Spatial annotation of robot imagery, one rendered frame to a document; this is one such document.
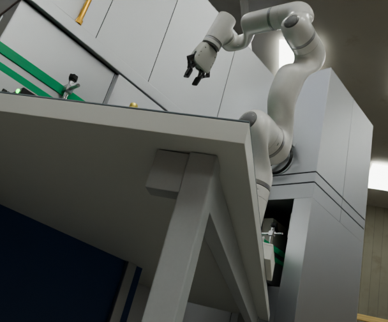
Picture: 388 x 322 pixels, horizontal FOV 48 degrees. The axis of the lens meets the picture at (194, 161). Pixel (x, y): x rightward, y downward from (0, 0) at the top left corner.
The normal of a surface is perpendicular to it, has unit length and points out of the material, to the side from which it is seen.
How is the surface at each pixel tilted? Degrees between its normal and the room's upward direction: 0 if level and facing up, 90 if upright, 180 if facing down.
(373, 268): 90
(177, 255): 90
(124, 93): 90
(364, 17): 180
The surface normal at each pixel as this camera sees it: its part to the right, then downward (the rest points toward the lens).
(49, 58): 0.73, -0.11
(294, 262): -0.63, -0.47
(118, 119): -0.17, -0.47
